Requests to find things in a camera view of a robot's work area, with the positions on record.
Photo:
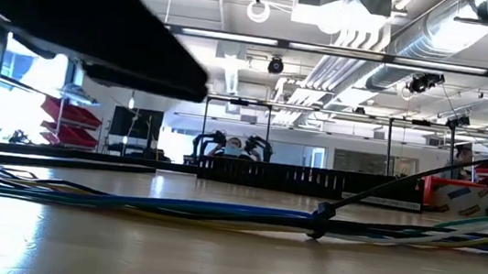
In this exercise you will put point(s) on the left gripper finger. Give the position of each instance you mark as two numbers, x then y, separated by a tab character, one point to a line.
148	84
79	3

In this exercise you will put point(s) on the black duct cover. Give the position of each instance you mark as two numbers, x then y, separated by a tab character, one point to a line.
61	163

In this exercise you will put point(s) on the black zip tie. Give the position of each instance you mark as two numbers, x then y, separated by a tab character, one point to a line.
325	210

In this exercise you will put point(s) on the black background robot arm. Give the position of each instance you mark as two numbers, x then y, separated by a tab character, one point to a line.
261	144
207	139

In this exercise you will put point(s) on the hanging pendant lamp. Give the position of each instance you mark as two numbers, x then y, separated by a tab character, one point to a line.
131	102

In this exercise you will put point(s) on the black monitor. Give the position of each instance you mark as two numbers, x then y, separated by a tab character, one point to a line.
135	122

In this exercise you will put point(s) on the red bin shelf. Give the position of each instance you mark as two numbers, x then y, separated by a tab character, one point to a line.
71	113

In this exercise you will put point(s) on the person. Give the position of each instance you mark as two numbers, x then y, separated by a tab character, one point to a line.
464	155
234	145

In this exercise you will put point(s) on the orange tape dispenser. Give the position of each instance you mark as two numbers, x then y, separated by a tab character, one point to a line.
427	192

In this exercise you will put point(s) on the black background station frame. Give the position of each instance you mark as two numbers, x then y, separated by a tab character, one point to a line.
239	102
389	144

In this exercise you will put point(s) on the black overhead camera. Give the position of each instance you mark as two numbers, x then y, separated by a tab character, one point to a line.
275	65

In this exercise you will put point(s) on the black hanging camera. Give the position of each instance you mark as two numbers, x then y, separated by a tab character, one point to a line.
423	82

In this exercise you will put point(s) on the silver ventilation duct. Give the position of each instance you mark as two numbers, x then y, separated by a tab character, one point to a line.
440	35

